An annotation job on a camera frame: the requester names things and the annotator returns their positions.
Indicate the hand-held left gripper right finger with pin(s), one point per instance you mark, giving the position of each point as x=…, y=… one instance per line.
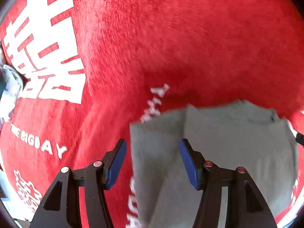
x=188, y=163

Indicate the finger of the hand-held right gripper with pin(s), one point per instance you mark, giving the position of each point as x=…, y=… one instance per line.
x=300, y=138

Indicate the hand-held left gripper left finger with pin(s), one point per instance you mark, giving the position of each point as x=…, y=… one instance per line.
x=116, y=163

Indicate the grey sweater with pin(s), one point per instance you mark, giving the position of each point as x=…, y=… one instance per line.
x=225, y=135

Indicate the red printed blanket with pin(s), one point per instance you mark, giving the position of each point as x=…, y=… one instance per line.
x=166, y=40

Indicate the pale patterned cloth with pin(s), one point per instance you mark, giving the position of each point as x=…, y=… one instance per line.
x=10, y=92

